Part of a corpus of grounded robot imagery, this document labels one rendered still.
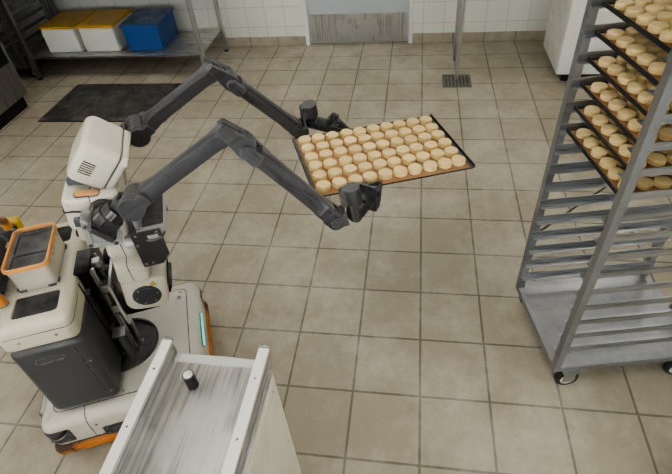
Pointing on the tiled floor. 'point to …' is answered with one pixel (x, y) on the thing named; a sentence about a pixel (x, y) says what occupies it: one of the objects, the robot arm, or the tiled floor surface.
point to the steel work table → (192, 40)
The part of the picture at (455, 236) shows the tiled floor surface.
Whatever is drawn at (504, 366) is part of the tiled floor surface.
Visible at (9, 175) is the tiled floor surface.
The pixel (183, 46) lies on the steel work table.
